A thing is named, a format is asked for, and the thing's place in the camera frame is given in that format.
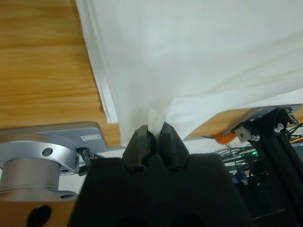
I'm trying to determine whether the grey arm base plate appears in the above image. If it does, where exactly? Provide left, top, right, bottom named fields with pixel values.
left=0, top=121, right=107, bottom=153

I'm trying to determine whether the white t-shirt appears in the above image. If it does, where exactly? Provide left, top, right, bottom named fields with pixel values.
left=75, top=0, right=303, bottom=148

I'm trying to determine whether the dark camera post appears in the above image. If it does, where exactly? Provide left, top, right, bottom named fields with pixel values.
left=231, top=107, right=303, bottom=213

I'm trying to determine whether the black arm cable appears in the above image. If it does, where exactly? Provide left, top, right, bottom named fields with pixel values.
left=76, top=147, right=101, bottom=177

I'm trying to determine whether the orange and black cable bunch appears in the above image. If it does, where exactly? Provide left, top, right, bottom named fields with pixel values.
left=285, top=124, right=303, bottom=145

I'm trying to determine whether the orange clamp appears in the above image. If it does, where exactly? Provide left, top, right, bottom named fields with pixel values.
left=212, top=132, right=238, bottom=145

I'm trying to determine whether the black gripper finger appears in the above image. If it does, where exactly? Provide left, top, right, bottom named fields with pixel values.
left=159, top=121, right=190, bottom=173
left=122, top=125, right=152, bottom=174

